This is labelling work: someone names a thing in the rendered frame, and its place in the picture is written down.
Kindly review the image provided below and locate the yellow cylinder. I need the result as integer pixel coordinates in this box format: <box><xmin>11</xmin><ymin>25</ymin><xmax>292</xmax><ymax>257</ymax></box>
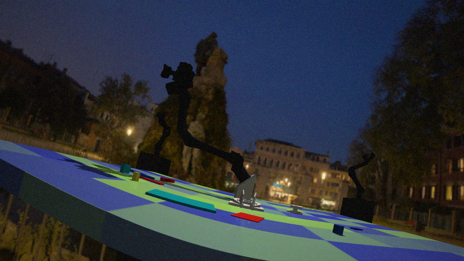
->
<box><xmin>132</xmin><ymin>171</ymin><xmax>140</xmax><ymax>181</ymax></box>

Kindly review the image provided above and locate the teal cube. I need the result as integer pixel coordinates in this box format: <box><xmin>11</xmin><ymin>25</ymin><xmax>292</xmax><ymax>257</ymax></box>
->
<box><xmin>120</xmin><ymin>164</ymin><xmax>131</xmax><ymax>174</ymax></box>

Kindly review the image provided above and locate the red flat plate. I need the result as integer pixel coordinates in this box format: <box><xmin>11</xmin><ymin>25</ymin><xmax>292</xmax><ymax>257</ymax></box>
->
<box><xmin>231</xmin><ymin>213</ymin><xmax>264</xmax><ymax>223</ymax></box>

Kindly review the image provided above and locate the teal flat plate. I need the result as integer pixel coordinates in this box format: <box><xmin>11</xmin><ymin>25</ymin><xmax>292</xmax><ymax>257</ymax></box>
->
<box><xmin>145</xmin><ymin>189</ymin><xmax>216</xmax><ymax>213</ymax></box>

